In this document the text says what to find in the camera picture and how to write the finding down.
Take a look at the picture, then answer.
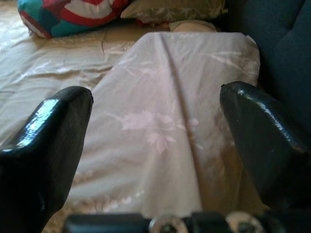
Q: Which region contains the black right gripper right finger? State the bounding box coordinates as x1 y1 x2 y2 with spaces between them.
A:
219 81 311 212

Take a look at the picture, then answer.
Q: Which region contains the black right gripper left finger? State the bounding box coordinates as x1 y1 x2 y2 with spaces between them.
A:
0 86 95 233

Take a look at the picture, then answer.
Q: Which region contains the cream floral bed sheet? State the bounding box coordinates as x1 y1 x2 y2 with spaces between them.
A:
0 7 243 233

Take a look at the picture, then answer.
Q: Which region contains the cream floral pillow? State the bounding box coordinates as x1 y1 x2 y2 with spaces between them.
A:
65 31 262 216

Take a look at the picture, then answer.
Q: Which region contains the beige cushion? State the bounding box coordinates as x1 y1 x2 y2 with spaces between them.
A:
170 20 217 33

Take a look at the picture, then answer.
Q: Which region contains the red white teal cushion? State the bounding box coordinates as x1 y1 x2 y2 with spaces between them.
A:
17 0 133 39

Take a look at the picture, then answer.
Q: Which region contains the olive floral pillow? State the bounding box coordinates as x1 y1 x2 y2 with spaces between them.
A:
121 0 229 24

